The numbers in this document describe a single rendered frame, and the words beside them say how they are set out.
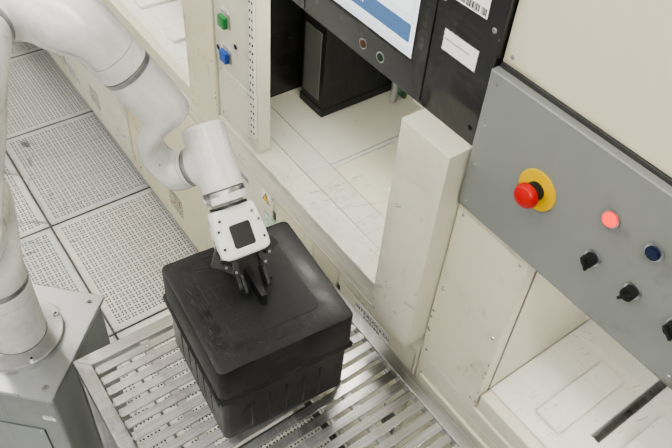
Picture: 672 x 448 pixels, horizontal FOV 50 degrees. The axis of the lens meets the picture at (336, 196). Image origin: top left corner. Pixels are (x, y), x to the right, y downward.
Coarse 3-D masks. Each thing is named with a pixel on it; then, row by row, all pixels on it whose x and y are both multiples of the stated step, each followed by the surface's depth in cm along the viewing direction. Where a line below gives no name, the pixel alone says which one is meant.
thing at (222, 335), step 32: (288, 224) 155; (192, 256) 147; (288, 256) 149; (192, 288) 141; (224, 288) 142; (256, 288) 139; (288, 288) 143; (320, 288) 143; (192, 320) 136; (224, 320) 136; (256, 320) 137; (288, 320) 137; (320, 320) 138; (192, 352) 142; (224, 352) 131; (256, 352) 132; (288, 352) 135; (320, 352) 141; (224, 384) 130; (256, 384) 136
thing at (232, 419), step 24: (192, 360) 150; (336, 360) 149; (288, 384) 144; (312, 384) 150; (336, 384) 156; (216, 408) 143; (240, 408) 140; (264, 408) 146; (288, 408) 151; (240, 432) 147
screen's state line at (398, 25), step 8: (352, 0) 128; (360, 0) 127; (368, 0) 125; (376, 0) 123; (368, 8) 126; (376, 8) 124; (384, 8) 122; (376, 16) 124; (384, 16) 123; (392, 16) 121; (384, 24) 123; (392, 24) 122; (400, 24) 120; (408, 24) 118; (400, 32) 121; (408, 32) 119; (408, 40) 120
